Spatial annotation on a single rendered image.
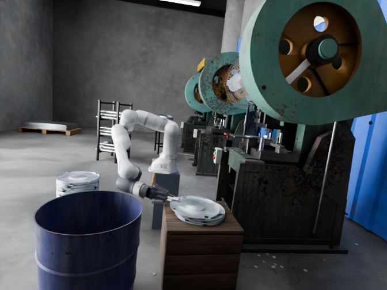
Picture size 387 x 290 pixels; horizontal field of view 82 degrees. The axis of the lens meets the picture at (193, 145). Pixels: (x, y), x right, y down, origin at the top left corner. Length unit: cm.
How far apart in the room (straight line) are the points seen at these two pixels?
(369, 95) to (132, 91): 745
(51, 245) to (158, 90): 759
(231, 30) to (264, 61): 592
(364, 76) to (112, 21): 806
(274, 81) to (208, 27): 760
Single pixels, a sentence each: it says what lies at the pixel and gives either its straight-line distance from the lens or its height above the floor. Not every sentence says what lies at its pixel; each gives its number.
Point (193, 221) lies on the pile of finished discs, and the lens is 125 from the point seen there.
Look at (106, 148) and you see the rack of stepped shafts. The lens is 381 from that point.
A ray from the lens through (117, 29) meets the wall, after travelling 879.
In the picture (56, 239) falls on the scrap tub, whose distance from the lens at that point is 96.
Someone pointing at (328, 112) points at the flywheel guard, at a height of 100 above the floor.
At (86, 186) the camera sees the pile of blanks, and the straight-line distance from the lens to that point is 181.
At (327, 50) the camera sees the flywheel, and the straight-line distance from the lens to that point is 146.
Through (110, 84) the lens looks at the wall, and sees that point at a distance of 851.
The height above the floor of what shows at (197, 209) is 40.
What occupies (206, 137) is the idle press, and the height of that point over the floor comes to 57.
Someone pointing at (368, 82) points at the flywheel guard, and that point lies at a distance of 169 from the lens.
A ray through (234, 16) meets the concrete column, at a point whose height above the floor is 366.
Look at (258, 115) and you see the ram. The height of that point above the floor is 95.
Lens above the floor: 94
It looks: 9 degrees down
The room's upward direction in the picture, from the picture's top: 6 degrees clockwise
